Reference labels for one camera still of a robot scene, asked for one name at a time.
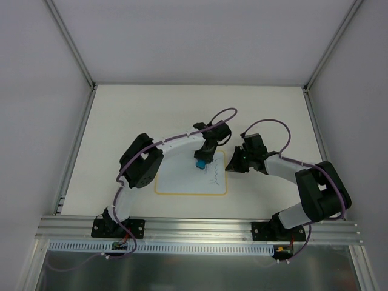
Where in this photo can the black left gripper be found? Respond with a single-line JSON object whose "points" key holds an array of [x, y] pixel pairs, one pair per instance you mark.
{"points": [[204, 153]]}

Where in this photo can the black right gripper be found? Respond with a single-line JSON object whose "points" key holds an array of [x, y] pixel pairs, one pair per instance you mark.
{"points": [[241, 159]]}

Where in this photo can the blue bone-shaped eraser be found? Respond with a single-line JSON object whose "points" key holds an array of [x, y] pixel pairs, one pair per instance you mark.
{"points": [[201, 164]]}

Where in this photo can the yellow-framed whiteboard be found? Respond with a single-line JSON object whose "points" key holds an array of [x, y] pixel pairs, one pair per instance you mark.
{"points": [[179, 175]]}

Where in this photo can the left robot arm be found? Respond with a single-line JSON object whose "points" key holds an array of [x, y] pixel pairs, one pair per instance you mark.
{"points": [[138, 168]]}

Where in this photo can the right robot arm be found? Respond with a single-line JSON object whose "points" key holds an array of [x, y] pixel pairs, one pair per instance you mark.
{"points": [[322, 194]]}

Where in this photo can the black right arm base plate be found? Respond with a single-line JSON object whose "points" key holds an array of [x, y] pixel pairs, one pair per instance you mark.
{"points": [[268, 231]]}

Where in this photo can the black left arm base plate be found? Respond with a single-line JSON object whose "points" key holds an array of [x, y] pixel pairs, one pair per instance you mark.
{"points": [[107, 228]]}

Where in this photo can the white slotted cable duct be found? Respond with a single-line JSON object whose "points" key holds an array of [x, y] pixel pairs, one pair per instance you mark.
{"points": [[163, 247]]}

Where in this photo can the aluminium frame rail left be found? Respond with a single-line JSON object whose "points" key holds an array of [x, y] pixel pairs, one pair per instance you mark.
{"points": [[83, 96]]}

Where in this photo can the aluminium frame rail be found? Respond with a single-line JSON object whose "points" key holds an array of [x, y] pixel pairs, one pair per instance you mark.
{"points": [[83, 96], [321, 73]]}

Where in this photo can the aluminium mounting rail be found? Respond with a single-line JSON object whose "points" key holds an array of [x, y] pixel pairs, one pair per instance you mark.
{"points": [[194, 230]]}

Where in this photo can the aluminium frame rail right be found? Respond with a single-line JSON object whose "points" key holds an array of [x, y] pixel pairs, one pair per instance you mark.
{"points": [[321, 73]]}

